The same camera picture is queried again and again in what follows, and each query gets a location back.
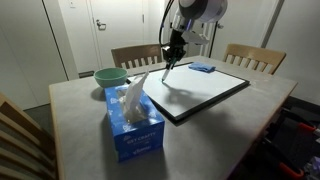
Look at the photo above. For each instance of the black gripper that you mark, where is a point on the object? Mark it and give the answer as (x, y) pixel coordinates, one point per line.
(175, 43)

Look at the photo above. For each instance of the green and white marker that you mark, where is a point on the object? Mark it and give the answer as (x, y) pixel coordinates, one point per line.
(165, 75)

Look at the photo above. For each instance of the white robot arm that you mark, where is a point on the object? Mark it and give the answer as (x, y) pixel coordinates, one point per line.
(203, 10)

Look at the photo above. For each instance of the black-framed whiteboard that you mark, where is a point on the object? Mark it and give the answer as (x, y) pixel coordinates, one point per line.
(200, 90)

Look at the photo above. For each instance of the mint-green bowl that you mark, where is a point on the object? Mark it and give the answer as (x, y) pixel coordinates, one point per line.
(110, 80)

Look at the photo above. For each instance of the blue cloth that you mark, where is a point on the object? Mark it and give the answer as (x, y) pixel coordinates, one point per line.
(201, 67)

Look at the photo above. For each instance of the brown wooden chair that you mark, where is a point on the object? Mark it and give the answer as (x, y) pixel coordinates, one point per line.
(133, 51)

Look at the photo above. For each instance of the white tissue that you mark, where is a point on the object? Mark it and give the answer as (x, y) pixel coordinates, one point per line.
(133, 96)

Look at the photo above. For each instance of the white door with round knob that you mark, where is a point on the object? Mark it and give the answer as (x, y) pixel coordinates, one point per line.
(246, 30)

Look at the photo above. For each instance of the light wooden chair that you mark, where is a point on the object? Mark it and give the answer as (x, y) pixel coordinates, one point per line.
(253, 51)
(16, 128)

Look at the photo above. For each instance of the blue tissue box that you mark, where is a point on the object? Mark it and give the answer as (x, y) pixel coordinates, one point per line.
(140, 136)

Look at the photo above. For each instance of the white wall light switch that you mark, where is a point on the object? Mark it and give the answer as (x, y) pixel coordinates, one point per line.
(72, 3)

